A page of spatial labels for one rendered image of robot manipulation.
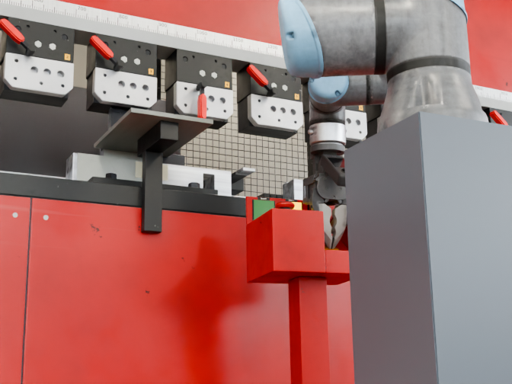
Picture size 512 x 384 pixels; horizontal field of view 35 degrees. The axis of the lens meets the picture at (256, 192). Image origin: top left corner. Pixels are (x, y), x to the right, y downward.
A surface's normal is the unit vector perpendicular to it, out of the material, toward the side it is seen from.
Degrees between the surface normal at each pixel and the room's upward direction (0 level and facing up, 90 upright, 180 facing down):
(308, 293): 90
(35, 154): 90
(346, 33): 111
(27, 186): 90
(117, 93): 90
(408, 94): 72
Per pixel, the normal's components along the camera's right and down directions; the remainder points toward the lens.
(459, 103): 0.25, -0.52
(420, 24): -0.18, -0.16
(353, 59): -0.02, 0.73
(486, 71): 0.46, -0.22
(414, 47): -0.48, -0.21
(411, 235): -0.90, -0.09
